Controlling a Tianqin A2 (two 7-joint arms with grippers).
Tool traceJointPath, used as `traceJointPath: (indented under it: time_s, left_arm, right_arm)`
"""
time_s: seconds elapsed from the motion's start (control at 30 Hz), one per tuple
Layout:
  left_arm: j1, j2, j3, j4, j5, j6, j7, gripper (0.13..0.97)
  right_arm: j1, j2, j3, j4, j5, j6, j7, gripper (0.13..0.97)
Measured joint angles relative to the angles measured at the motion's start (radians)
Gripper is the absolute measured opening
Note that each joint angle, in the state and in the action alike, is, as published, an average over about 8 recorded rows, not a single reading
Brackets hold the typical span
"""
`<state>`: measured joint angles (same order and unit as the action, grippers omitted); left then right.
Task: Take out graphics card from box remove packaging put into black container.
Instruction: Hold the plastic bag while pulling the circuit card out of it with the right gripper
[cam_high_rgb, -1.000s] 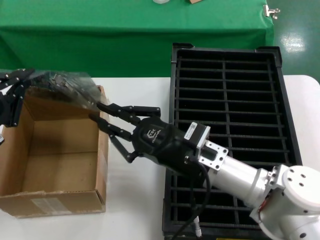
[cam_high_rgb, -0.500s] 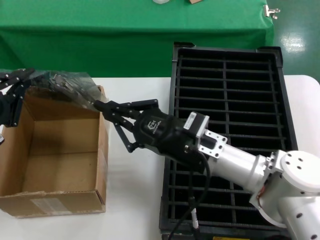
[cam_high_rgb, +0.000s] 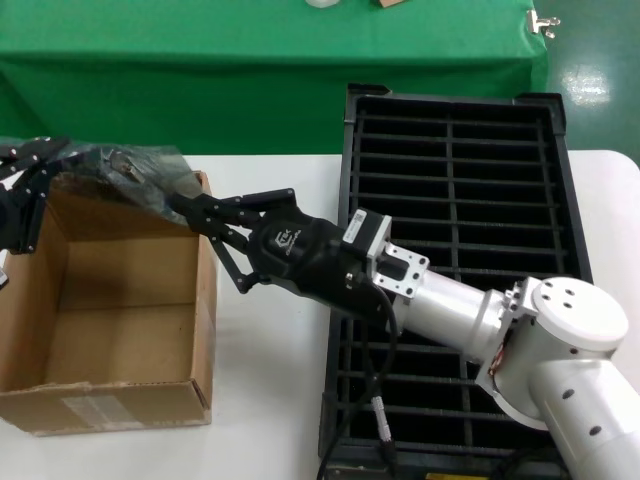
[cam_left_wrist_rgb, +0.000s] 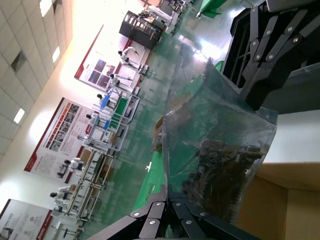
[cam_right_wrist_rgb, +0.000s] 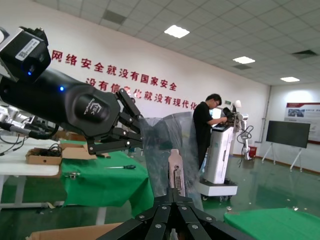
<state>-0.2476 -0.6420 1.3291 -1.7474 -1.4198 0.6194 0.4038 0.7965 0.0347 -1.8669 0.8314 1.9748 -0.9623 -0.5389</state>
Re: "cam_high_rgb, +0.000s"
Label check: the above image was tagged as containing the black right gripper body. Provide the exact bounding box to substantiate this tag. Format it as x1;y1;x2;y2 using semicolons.
248;208;399;332

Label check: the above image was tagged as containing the black slotted container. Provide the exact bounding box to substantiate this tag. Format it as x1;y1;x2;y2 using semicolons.
319;82;599;480

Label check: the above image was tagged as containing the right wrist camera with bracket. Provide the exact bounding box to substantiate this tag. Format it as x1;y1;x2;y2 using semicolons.
341;208;432;302

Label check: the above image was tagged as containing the dark translucent antistatic bag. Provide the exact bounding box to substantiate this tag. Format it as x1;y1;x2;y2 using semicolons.
47;142;204;229

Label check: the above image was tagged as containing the brown open cardboard box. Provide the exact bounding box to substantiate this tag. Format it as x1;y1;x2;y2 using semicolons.
0;169;220;438

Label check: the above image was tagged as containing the silver metal binder clip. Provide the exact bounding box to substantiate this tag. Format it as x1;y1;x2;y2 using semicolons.
525;9;562;40

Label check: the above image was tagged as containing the green tablecloth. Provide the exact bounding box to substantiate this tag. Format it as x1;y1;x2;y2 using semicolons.
0;0;551;157

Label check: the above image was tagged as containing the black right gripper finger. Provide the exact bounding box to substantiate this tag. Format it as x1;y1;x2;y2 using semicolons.
171;188;298;235
189;217;264;296

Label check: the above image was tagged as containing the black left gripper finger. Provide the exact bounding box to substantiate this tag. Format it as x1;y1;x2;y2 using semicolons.
0;134;71;174
10;162;54;256

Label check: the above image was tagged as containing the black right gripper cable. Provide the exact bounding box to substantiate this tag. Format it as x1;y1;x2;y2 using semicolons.
317;272;401;480

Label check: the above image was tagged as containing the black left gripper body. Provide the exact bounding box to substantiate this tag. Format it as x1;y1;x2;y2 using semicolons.
0;182;19;250

